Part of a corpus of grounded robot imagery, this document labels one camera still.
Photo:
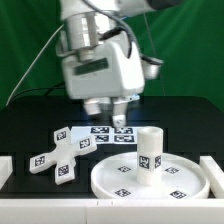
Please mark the white fiducial marker sheet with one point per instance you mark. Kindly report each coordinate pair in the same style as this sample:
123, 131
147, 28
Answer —
106, 134

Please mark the white round table top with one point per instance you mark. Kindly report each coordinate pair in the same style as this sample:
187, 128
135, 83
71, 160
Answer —
124, 176

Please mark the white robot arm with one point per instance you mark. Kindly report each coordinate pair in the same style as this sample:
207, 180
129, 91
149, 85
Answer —
89, 23

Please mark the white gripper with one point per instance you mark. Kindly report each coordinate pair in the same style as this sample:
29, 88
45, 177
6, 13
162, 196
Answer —
109, 74

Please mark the white cross-shaped table base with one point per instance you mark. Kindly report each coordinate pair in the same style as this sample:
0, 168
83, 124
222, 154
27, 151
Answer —
63, 156

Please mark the white fence block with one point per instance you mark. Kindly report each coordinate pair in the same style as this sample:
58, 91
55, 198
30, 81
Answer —
215, 175
6, 169

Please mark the white left fence block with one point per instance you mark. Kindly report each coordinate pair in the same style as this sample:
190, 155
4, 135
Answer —
6, 169

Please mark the white front fence rail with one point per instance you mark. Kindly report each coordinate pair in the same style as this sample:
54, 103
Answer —
93, 211

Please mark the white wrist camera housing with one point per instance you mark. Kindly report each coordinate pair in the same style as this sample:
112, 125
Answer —
151, 67

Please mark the white right fence block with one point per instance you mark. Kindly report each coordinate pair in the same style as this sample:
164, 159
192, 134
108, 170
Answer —
215, 175

